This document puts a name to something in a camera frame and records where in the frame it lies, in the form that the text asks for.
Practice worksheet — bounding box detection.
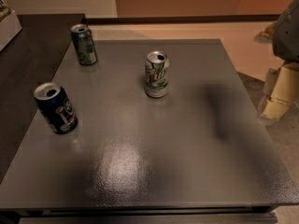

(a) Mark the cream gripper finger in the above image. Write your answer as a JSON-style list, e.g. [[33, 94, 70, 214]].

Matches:
[[258, 62, 299, 120]]

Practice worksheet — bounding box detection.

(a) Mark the white 7up can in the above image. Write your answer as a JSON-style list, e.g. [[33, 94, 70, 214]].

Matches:
[[145, 50, 170, 98]]

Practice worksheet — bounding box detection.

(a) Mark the green soda can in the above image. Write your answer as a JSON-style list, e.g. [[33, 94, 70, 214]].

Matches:
[[71, 23, 97, 65]]

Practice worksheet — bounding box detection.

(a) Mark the white box at left edge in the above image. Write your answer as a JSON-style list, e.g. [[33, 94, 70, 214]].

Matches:
[[0, 10, 22, 51]]

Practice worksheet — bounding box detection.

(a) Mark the blue pepsi can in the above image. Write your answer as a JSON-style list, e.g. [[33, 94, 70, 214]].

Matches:
[[34, 82, 78, 134]]

